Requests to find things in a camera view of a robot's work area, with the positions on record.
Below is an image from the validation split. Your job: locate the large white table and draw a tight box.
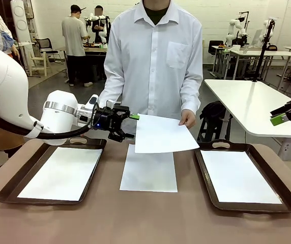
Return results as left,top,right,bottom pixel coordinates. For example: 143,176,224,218
203,79,291,161

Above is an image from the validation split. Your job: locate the black step stool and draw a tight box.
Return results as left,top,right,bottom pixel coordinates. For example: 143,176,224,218
197,118,231,143

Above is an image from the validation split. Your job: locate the small white side table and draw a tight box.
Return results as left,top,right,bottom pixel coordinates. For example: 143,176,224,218
14,41,36,71

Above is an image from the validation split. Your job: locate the wood-top background table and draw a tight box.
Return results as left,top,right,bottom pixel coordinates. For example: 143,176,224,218
83,43,108,79

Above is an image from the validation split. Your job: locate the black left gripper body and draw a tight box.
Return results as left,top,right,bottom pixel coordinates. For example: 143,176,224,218
94,105,122,133

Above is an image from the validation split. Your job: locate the person's left forearm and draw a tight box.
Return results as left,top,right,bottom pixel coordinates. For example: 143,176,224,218
180,76,203,115

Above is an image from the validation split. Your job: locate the person's left hand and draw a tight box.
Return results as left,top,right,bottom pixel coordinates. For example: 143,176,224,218
178,110,197,129

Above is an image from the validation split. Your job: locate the white A4 paper sheet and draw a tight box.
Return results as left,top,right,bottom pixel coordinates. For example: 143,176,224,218
119,144,179,193
200,149,283,205
134,113,200,154
17,146,103,203

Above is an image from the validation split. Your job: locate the long white desk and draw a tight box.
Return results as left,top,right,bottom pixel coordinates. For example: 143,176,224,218
211,45,291,79

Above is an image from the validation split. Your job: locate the black camera pole stand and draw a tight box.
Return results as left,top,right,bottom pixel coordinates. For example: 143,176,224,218
251,19,276,82

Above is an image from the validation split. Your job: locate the brown plastic serving tray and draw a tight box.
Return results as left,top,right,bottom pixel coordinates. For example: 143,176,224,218
0,134,107,206
192,139,291,214

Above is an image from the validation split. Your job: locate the white background humanoid robot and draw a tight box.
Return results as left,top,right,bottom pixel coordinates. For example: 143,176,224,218
99,14,111,44

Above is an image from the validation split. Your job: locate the white tower air conditioner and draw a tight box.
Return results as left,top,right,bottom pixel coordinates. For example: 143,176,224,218
10,0,32,43

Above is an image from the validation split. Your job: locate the person's right forearm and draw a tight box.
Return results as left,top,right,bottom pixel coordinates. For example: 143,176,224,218
98,73,126,107

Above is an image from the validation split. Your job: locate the man in grey t-shirt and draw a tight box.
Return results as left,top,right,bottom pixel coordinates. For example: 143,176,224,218
61,4,95,87

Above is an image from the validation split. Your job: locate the person in white shirt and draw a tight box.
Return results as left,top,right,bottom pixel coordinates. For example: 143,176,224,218
98,0,203,120

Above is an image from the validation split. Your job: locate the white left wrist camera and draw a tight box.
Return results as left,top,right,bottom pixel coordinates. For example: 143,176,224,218
85,94,100,105

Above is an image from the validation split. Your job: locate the black bag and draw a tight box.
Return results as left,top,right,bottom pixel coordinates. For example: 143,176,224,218
199,101,227,121

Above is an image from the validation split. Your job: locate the black mesh office chair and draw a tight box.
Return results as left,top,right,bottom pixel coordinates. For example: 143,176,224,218
35,38,60,63

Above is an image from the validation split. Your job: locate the white wooden chair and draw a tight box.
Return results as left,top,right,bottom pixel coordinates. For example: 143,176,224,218
29,50,51,77

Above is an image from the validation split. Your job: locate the person in black shirt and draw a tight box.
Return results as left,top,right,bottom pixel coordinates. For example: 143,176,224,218
92,5,108,44

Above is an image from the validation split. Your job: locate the black desk chair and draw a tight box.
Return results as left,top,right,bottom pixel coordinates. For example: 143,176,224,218
208,40,224,77

